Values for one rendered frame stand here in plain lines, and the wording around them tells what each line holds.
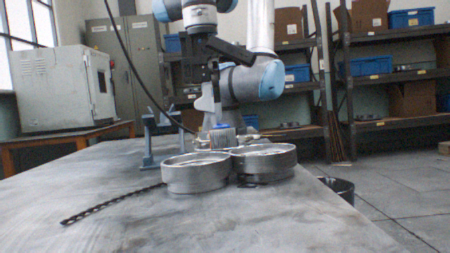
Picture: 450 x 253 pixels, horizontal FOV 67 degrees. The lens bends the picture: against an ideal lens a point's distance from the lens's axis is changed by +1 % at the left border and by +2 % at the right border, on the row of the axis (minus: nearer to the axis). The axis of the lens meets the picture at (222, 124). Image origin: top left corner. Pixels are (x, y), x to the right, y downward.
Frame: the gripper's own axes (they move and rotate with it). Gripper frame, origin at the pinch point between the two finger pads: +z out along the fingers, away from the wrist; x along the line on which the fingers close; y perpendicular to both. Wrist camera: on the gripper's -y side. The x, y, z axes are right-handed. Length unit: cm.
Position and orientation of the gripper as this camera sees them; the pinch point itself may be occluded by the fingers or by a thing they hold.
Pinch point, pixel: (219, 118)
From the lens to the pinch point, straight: 76.5
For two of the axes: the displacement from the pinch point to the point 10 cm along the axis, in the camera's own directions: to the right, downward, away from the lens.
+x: 0.2, 0.8, -10.0
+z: 1.0, 9.9, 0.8
